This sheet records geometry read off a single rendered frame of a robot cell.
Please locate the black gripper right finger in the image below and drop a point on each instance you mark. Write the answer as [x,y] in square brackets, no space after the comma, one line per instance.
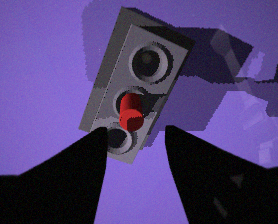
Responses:
[218,187]

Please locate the red peg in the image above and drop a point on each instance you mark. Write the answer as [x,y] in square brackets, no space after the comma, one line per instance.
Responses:
[131,114]

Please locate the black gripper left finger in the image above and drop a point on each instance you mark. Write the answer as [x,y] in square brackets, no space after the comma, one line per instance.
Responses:
[64,189]

